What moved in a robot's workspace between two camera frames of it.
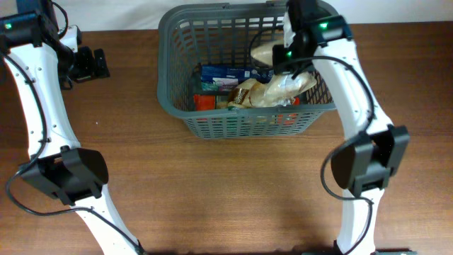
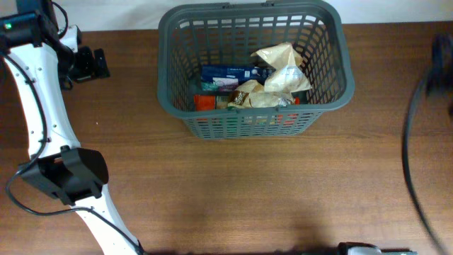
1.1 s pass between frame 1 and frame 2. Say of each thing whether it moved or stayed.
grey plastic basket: stayed
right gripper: moved
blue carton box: stayed
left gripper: stayed
